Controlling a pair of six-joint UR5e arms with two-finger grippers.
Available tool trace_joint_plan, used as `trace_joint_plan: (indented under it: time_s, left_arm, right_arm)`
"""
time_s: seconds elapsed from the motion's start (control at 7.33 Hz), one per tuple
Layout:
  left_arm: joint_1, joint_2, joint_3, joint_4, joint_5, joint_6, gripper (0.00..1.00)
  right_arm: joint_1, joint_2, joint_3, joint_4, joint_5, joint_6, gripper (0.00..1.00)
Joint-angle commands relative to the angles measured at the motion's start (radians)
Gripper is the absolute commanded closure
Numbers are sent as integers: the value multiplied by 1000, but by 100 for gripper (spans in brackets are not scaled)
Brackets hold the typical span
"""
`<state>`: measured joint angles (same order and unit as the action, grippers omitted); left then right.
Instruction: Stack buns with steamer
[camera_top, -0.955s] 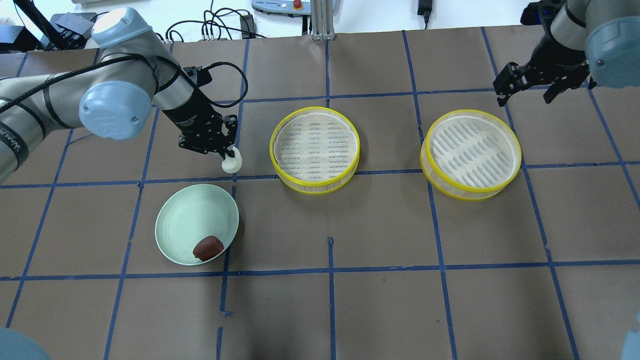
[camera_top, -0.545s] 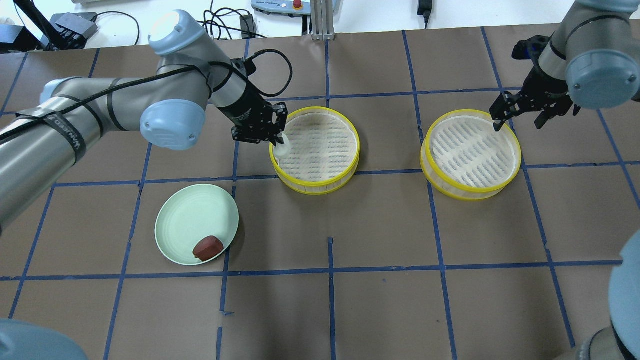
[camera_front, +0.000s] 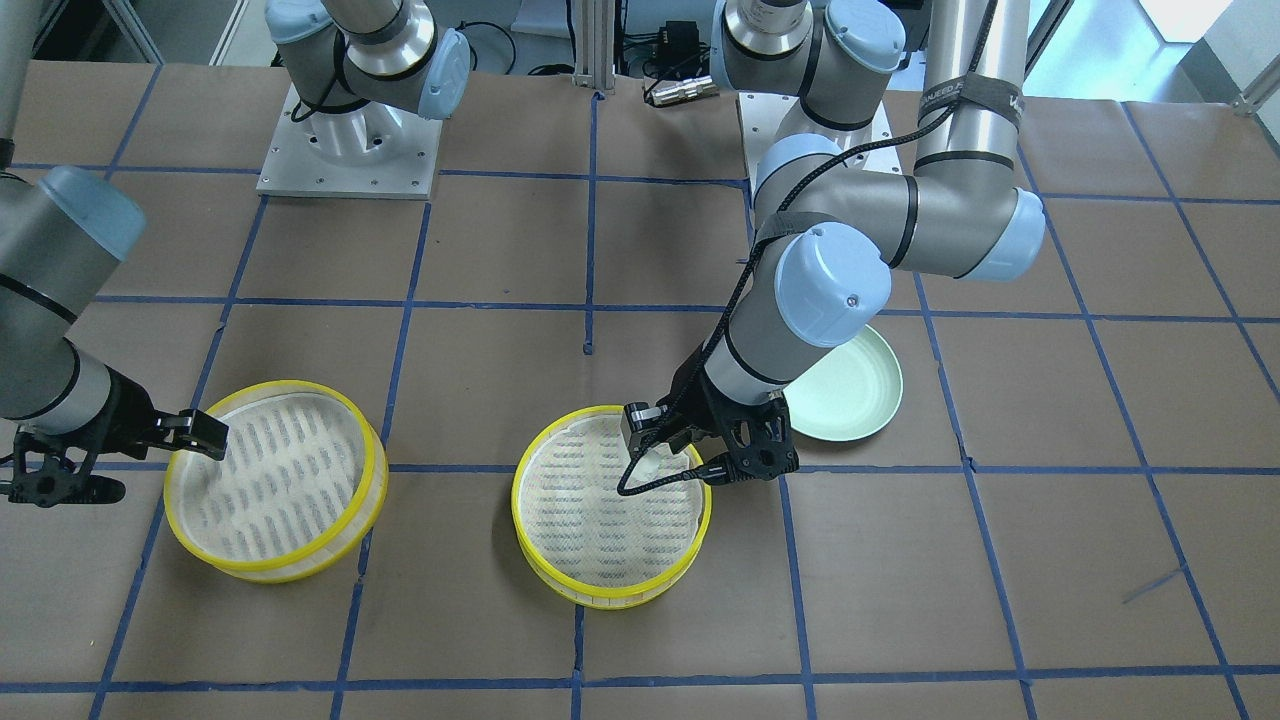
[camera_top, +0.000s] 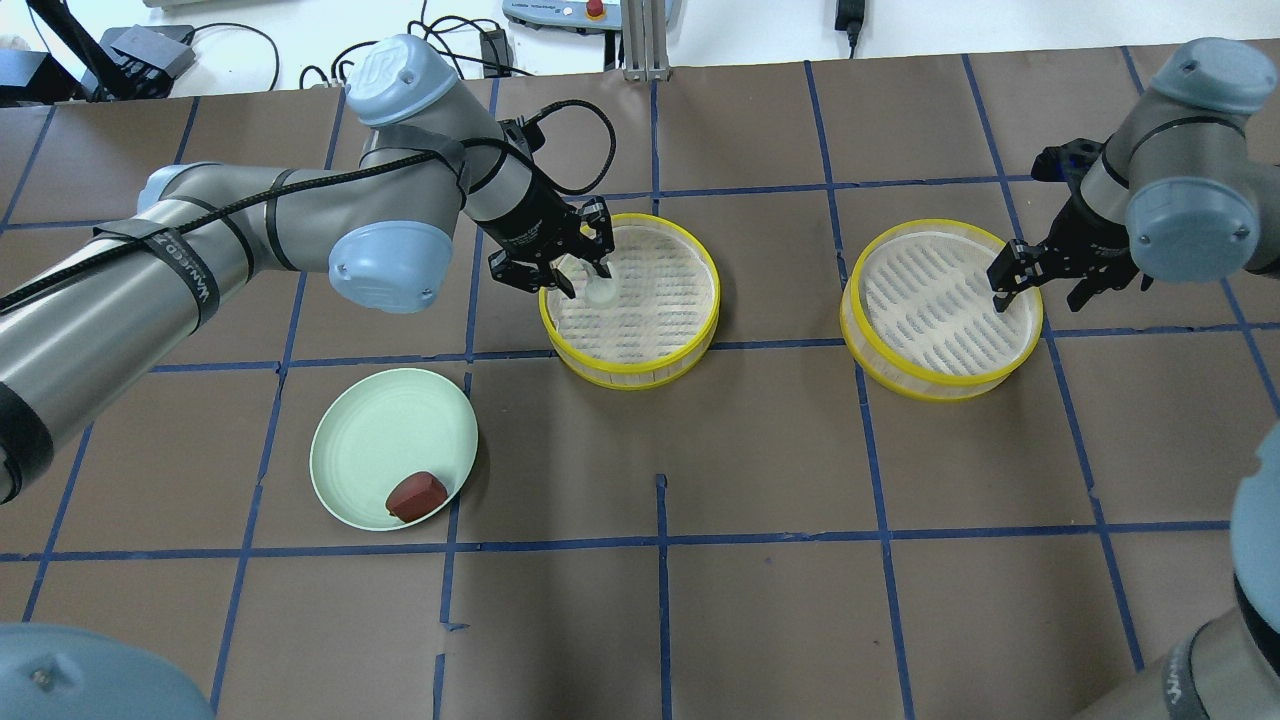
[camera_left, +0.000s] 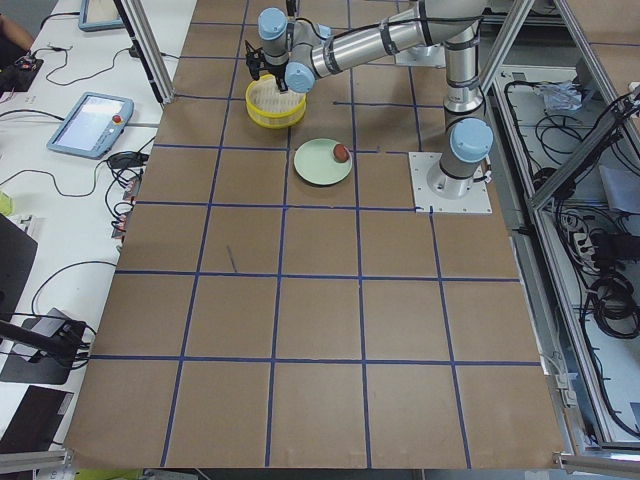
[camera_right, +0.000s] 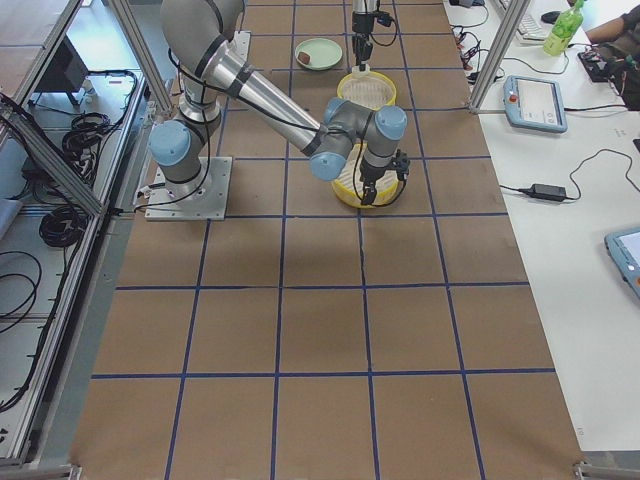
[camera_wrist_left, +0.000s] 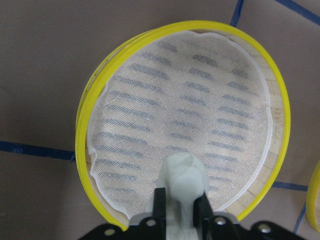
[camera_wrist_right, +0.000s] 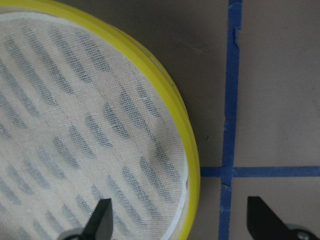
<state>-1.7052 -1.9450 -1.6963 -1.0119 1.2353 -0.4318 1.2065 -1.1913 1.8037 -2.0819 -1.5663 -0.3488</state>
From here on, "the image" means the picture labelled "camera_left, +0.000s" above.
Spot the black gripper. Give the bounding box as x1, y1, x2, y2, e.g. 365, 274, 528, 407
244, 40, 288, 93

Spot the red-brown bun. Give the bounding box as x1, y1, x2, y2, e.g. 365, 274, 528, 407
332, 143, 350, 163

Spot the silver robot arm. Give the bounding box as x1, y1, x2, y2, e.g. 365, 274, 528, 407
245, 0, 494, 200

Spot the near yellow steamer basket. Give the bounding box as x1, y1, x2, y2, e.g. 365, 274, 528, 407
245, 74, 306, 129

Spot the light green plate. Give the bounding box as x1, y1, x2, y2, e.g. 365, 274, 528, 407
294, 138, 353, 186

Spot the far blue teach pendant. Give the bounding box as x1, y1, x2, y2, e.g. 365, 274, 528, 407
78, 0, 124, 32

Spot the blue teach pendant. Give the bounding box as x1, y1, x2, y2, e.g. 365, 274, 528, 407
78, 0, 124, 32
47, 92, 134, 159

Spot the near blue teach pendant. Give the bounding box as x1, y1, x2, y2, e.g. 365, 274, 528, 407
47, 92, 134, 159

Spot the crumpled white cloth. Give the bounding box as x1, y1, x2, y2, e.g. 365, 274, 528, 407
534, 81, 582, 111

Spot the aluminium frame post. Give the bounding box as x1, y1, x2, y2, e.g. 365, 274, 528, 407
114, 0, 175, 106

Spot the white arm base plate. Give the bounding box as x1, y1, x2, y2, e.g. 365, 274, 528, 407
408, 152, 492, 215

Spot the black camera stand base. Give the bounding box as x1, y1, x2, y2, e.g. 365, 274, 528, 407
1, 309, 89, 385

